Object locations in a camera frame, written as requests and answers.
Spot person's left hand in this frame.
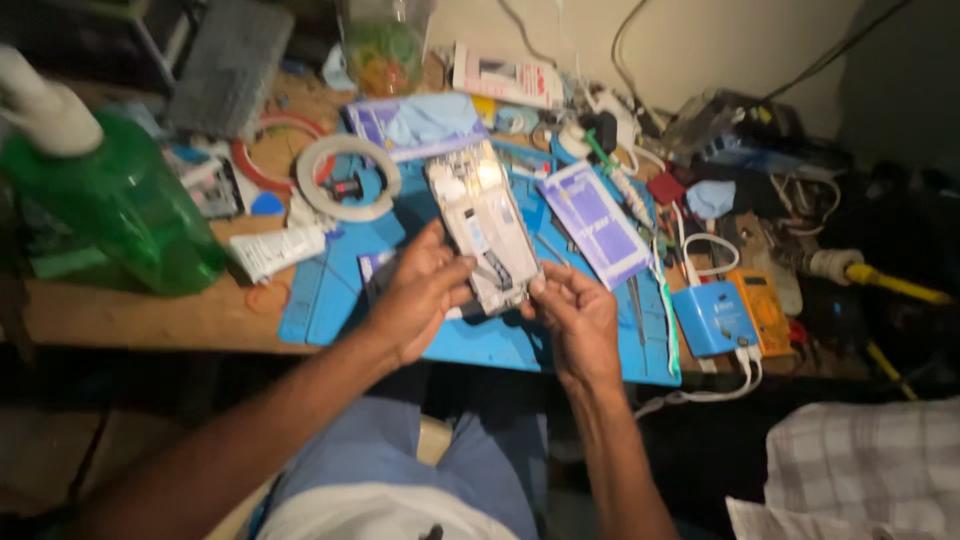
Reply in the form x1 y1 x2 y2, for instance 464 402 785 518
366 219 478 367

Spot person's right hand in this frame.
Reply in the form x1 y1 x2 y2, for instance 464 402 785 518
520 260 624 393

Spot phone with exposed internals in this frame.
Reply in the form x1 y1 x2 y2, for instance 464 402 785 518
424 140 543 317

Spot metal tweezers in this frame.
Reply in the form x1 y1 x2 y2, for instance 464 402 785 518
627 273 649 348

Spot blue repair work mat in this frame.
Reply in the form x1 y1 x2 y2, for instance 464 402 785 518
278 140 682 388

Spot white and green toothbrush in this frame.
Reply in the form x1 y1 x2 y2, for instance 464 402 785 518
651 232 682 378

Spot purple and white flat packet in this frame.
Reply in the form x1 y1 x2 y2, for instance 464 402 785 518
537 160 654 292

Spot blue power supply box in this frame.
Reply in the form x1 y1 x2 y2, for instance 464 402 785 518
671 280 760 359

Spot white tape roll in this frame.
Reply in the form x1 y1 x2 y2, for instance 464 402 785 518
295 133 403 224

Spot white glue tube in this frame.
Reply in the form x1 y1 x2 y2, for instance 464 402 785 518
228 225 328 285

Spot orange rubber band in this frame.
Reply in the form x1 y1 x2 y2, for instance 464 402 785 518
244 280 292 316

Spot red small box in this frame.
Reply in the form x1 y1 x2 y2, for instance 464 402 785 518
646 172 687 207

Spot person's blue trousers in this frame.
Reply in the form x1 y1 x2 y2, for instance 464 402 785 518
247 367 550 540

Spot blue cloth on purple packet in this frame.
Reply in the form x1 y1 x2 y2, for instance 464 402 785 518
345 91 492 163

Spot light blue cloth piece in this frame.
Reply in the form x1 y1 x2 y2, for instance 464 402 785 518
686 180 738 221

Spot orange multimeter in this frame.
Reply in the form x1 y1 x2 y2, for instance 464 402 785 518
726 269 795 358

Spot red tape roll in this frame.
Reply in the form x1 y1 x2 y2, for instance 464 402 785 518
231 113 336 194

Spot white charger plug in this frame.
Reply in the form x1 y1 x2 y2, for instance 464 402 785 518
592 88 640 151

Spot person's white shirt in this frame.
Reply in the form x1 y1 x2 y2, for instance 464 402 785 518
255 483 520 540

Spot white and red flat box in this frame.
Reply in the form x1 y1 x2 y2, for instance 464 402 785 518
451 42 565 111

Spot clear plastic container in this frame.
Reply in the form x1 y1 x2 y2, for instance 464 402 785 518
660 87 781 159

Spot clear bag of rubber bands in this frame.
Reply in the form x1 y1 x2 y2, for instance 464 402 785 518
337 0 436 99

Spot grey rectangular pad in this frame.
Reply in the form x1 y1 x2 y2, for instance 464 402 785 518
166 0 295 141

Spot white checked cloth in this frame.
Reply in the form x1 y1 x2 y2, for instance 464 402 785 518
724 397 960 540

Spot green plastic bottle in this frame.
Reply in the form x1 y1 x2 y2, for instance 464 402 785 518
0 45 228 297

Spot white cable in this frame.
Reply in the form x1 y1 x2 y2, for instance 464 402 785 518
633 232 765 420

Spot yellow handled tool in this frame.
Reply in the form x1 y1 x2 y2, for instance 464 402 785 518
780 247 955 307

